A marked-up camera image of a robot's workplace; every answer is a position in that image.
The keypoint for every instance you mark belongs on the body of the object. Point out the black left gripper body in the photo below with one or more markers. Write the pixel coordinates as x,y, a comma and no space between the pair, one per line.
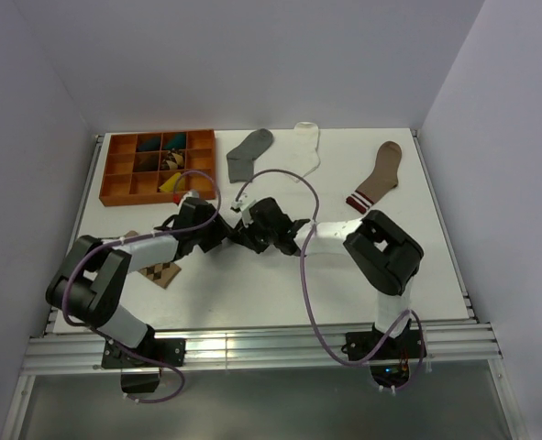
209,235

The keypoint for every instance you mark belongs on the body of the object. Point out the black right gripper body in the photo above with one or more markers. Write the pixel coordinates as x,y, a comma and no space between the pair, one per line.
259,239

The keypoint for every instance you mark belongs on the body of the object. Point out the black sock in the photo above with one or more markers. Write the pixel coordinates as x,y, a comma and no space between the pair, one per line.
247,237

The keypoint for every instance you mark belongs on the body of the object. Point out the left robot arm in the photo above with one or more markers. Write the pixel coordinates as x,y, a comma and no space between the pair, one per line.
89,282

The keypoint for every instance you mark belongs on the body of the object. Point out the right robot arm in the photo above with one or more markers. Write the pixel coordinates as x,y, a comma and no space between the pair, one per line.
386,255

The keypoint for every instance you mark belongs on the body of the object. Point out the yellow rolled sock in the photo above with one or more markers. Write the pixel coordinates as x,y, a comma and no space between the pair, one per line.
171,182

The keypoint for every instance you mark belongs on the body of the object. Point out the tan argyle sock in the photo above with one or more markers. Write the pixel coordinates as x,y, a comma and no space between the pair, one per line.
162,272

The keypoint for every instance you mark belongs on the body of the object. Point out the brown argyle rolled sock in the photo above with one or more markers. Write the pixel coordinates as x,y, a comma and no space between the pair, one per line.
172,160

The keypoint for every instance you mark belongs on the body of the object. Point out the grey sock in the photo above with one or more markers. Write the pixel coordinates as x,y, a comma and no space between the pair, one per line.
240,160

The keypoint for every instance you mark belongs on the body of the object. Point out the white sock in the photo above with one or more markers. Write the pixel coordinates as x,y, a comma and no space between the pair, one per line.
304,158

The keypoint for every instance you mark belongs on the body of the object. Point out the orange compartment tray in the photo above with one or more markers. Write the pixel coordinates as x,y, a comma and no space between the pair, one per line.
122,186

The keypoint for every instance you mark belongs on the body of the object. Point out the dark brown rolled sock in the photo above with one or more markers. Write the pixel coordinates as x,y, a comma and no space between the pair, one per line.
147,163

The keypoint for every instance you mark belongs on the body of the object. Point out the tan sock maroon striped cuff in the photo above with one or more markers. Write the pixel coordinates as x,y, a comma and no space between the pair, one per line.
383,178

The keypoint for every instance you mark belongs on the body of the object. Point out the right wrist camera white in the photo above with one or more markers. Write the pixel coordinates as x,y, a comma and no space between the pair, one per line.
243,207

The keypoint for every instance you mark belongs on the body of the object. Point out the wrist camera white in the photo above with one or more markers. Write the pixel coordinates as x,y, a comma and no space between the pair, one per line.
187,196
243,207

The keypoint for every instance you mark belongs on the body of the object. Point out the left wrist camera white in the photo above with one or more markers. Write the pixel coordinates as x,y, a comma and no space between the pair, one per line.
187,196

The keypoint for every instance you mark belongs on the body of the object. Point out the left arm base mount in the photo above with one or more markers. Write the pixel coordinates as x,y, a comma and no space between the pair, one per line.
141,372

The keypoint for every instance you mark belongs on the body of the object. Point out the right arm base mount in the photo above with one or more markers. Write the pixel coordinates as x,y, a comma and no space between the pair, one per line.
408,345

